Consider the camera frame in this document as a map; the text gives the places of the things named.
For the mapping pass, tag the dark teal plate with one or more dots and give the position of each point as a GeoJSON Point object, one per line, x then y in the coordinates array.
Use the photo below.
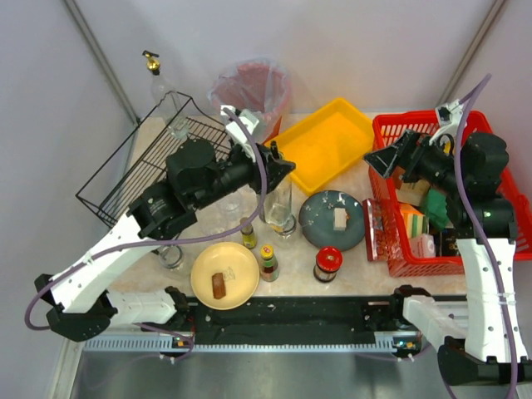
{"type": "Point", "coordinates": [316, 220]}

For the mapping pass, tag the red snack packet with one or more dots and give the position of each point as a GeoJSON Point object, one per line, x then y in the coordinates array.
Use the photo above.
{"type": "Point", "coordinates": [375, 237]}

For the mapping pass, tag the clear glass cup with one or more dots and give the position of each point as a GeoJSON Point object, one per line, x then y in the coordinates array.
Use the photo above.
{"type": "Point", "coordinates": [212, 222]}
{"type": "Point", "coordinates": [231, 207]}

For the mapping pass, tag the pink white packet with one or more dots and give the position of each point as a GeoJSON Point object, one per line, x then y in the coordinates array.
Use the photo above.
{"type": "Point", "coordinates": [423, 246]}

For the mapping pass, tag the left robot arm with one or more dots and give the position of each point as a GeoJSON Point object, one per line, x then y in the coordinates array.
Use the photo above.
{"type": "Point", "coordinates": [83, 306]}

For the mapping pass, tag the red lid chili jar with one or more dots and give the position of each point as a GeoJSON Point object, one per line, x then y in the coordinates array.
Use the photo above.
{"type": "Point", "coordinates": [328, 262]}

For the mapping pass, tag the clear glass cup middle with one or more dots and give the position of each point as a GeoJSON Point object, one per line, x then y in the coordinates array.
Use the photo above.
{"type": "Point", "coordinates": [231, 207]}

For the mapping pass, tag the brown sausage piece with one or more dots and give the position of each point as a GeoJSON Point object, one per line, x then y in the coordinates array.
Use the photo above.
{"type": "Point", "coordinates": [218, 286]}

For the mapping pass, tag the glass oil bottle gold spout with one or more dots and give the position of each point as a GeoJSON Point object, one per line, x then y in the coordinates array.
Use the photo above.
{"type": "Point", "coordinates": [277, 207]}

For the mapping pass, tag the white cake piece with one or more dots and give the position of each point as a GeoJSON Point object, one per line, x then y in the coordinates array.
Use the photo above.
{"type": "Point", "coordinates": [340, 219]}

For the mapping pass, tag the black wire rack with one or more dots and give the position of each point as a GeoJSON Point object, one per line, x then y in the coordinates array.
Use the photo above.
{"type": "Point", "coordinates": [139, 160]}

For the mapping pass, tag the red bin with plastic bag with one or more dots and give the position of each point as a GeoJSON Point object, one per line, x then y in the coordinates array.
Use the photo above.
{"type": "Point", "coordinates": [260, 85]}

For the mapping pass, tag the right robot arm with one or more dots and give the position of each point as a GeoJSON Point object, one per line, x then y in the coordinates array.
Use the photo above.
{"type": "Point", "coordinates": [489, 351]}

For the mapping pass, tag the small yellow label bottle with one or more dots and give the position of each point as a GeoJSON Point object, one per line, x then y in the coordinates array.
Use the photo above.
{"type": "Point", "coordinates": [249, 238]}

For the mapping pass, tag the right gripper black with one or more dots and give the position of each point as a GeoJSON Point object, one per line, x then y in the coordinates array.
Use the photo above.
{"type": "Point", "coordinates": [406, 151]}

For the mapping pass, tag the grey cable duct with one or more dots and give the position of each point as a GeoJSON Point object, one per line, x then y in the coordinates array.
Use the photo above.
{"type": "Point", "coordinates": [384, 343]}

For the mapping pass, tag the glass jar metal rim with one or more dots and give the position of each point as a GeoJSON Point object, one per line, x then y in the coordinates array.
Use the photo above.
{"type": "Point", "coordinates": [286, 234]}

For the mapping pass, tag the clear glass cup near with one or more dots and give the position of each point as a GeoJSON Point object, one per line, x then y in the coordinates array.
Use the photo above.
{"type": "Point", "coordinates": [212, 222]}

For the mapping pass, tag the glass jar left front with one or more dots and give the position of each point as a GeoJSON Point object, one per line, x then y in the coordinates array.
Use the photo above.
{"type": "Point", "coordinates": [170, 257]}

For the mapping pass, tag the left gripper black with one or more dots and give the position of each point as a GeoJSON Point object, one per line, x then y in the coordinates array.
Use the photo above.
{"type": "Point", "coordinates": [268, 167]}

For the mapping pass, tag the sauce bottle yellow cap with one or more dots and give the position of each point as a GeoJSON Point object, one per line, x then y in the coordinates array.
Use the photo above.
{"type": "Point", "coordinates": [269, 264]}

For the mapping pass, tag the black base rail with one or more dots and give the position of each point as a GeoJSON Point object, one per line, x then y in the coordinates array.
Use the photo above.
{"type": "Point", "coordinates": [293, 320]}

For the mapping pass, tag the beige plate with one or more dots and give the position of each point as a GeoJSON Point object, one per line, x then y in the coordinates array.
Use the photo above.
{"type": "Point", "coordinates": [241, 275]}

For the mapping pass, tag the green bag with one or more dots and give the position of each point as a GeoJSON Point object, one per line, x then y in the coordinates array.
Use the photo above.
{"type": "Point", "coordinates": [433, 206]}

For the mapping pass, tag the yellow plastic tray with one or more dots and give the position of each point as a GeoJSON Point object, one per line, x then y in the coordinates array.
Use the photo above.
{"type": "Point", "coordinates": [326, 144]}

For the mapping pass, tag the brown paper box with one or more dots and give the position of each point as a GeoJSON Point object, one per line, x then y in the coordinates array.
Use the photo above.
{"type": "Point", "coordinates": [411, 193]}

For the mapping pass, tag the colourful sponge stack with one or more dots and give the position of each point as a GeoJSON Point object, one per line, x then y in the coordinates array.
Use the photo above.
{"type": "Point", "coordinates": [416, 223]}

